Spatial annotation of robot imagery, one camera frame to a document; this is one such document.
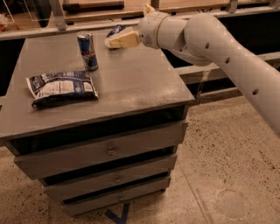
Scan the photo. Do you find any middle grey drawer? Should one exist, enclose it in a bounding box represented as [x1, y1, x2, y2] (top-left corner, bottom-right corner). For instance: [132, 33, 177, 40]
[43, 153, 177, 201]

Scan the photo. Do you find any grey drawer cabinet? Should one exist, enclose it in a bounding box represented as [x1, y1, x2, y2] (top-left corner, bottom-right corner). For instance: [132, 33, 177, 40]
[1, 31, 193, 206]

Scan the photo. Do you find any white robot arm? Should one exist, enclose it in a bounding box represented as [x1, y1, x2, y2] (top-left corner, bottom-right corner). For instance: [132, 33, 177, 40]
[105, 5, 280, 136]

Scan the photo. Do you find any bottom grey drawer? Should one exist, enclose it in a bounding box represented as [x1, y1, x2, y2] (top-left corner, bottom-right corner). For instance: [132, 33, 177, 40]
[61, 176, 171, 216]

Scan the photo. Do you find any blue white chip bag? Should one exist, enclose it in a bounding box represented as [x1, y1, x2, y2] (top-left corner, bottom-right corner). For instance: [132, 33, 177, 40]
[26, 71, 98, 107]

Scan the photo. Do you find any dark wooden block on shelf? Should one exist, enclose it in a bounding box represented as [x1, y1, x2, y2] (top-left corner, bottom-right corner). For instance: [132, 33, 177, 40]
[62, 0, 124, 12]

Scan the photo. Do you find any clear acrylic panel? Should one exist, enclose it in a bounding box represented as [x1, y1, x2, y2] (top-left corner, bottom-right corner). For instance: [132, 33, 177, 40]
[0, 0, 39, 30]

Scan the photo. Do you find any grey metal railing frame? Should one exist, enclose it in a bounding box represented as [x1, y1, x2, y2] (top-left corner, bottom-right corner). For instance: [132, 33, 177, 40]
[0, 0, 280, 96]

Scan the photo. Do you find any grey drawer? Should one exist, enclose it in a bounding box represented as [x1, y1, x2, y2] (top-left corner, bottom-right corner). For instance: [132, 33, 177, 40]
[43, 153, 177, 201]
[14, 120, 187, 179]
[61, 176, 171, 216]

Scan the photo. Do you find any blue pepsi can lying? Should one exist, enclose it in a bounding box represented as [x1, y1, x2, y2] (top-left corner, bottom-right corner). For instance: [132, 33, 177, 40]
[107, 24, 125, 38]

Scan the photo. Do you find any top grey drawer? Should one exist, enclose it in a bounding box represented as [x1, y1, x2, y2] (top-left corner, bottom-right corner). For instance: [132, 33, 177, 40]
[14, 120, 187, 179]

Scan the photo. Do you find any upright red bull can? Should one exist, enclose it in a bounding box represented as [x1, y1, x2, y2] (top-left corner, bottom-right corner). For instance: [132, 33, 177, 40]
[77, 31, 98, 71]

